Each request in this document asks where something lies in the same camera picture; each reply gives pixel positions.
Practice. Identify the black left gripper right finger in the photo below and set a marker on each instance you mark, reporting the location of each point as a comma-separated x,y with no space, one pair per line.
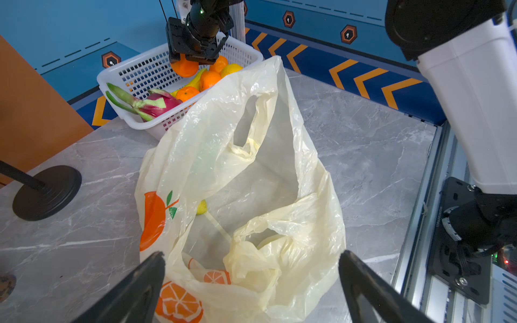
371,299

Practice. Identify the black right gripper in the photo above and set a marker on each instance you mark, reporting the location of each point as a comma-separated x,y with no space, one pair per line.
182,43

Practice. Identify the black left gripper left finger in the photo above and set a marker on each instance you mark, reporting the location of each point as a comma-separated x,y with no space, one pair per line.
135,298

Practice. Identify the yellow lemon fruit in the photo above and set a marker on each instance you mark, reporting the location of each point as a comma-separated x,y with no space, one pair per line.
230,69

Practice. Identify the pink dragon fruit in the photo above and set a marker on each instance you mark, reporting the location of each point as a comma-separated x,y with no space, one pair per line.
156,104

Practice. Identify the light green fruit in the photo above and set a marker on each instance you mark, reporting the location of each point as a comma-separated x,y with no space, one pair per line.
202,208

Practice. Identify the yellowish plastic bag orange print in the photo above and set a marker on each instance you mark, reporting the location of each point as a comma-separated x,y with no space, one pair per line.
242,202

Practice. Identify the yellow banana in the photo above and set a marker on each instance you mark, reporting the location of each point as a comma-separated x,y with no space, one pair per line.
195,82

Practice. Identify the white perforated plastic basket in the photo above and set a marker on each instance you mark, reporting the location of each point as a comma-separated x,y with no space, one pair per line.
137,76

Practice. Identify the aluminium corner frame post right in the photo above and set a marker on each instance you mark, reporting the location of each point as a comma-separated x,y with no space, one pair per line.
237,15

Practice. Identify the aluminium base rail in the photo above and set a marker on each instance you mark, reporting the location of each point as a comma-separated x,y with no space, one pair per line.
458,261

